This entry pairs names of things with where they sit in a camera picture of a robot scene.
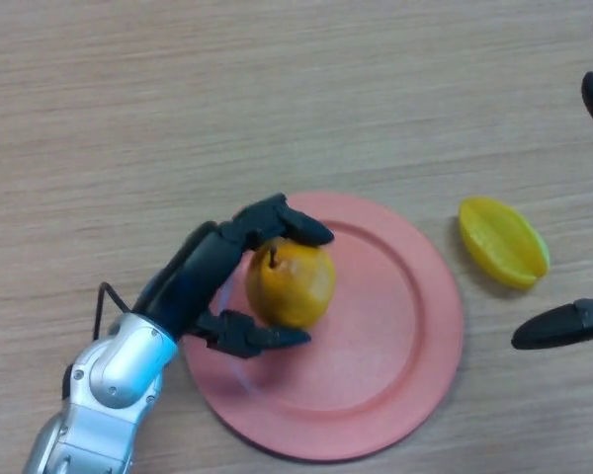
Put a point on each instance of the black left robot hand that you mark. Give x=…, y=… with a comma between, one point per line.
x=193, y=281

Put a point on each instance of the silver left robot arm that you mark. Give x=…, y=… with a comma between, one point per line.
x=109, y=375

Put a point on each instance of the yellow orange pear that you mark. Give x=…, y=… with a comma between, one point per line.
x=294, y=286

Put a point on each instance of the yellow starfruit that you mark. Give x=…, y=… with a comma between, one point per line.
x=504, y=242

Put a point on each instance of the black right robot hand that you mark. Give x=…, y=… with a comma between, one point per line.
x=563, y=326

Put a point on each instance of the pink round plate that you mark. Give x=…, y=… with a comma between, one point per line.
x=375, y=345

